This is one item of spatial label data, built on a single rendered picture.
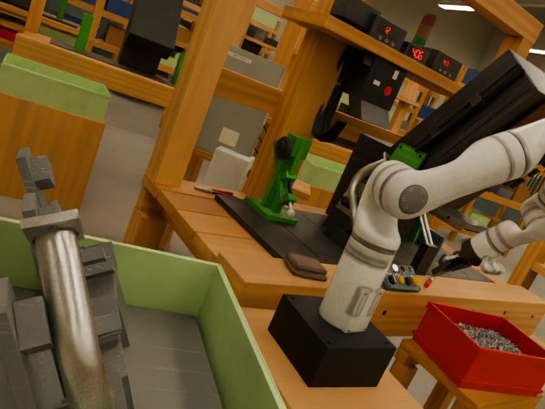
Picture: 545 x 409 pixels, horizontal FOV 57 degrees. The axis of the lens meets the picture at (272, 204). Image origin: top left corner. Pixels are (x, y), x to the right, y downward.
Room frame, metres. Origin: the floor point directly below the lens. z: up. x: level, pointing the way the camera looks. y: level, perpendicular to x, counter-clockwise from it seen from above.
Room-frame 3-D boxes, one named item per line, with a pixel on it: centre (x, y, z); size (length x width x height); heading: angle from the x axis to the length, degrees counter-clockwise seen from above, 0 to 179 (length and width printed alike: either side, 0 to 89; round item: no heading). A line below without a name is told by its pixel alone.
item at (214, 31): (1.99, -0.19, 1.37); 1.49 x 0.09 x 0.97; 129
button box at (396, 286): (1.41, -0.41, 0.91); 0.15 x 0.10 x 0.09; 129
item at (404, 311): (1.54, -0.55, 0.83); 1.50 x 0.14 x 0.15; 129
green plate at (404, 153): (1.66, -0.36, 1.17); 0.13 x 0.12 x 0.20; 129
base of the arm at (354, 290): (0.93, -0.21, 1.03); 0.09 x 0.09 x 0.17; 42
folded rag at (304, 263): (1.22, -0.14, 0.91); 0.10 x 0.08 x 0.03; 116
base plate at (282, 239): (1.76, -0.38, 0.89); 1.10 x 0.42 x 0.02; 129
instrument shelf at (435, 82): (1.96, -0.21, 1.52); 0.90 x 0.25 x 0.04; 129
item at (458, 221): (1.73, -0.50, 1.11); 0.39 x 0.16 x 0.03; 39
